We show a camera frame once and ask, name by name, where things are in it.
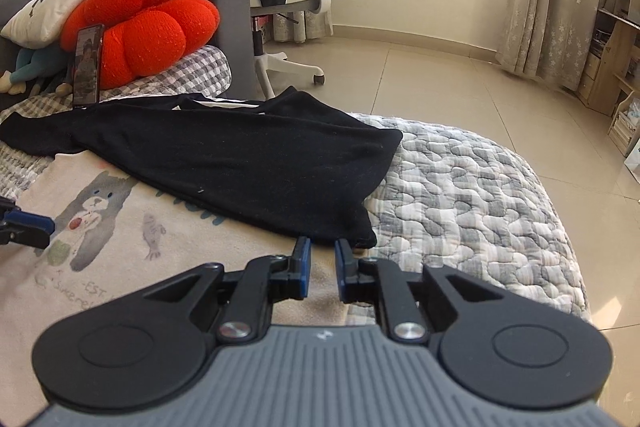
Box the wooden desk with shelves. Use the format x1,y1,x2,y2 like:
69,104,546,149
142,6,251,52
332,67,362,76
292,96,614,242
580,0,640,118

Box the red pumpkin cushion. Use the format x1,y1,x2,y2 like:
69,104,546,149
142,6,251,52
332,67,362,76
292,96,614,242
60,0,221,90

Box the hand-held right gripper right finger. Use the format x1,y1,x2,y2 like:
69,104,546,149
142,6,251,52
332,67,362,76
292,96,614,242
335,238,503,344

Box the grey sofa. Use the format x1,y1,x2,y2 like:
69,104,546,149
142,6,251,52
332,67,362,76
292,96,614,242
0,0,251,100

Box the small wooden rack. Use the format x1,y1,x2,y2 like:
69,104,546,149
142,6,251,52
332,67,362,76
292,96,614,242
609,92,640,158

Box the black smartphone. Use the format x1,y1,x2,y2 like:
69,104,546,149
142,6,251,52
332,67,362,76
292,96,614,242
72,24,106,110

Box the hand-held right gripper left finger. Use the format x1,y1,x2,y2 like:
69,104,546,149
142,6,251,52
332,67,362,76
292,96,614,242
144,236,312,343

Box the cream shirt with black sleeves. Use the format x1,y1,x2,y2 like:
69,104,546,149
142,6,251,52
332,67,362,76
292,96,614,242
0,87,403,427

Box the blue plush toy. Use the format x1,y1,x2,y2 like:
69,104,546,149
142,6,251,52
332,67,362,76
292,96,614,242
0,47,76,98

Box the grey checked quilt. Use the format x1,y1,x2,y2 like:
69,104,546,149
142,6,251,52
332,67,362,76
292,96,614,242
0,44,591,328

